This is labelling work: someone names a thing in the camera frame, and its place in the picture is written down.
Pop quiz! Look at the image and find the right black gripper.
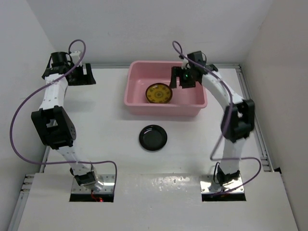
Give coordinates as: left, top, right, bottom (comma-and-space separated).
169, 66, 195, 90

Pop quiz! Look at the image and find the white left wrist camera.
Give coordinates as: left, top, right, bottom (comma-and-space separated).
70, 51, 82, 64

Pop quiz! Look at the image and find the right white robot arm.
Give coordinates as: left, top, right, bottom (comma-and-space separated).
124, 51, 255, 185

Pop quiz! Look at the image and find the metal base plate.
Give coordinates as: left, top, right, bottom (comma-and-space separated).
71, 172, 115, 194
200, 174, 244, 194

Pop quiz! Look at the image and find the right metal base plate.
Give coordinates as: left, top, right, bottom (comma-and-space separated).
200, 174, 244, 194

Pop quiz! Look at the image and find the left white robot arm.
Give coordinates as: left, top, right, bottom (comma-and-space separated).
31, 51, 100, 191

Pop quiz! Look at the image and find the pink plastic bin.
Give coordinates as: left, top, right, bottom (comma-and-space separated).
124, 61, 207, 117

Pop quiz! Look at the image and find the yellow patterned plate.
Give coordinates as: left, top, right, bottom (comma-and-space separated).
145, 83, 173, 103

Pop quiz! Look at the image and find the black plate on table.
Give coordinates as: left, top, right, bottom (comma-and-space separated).
138, 125, 168, 152

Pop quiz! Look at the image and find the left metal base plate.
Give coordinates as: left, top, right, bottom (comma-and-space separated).
71, 172, 115, 194

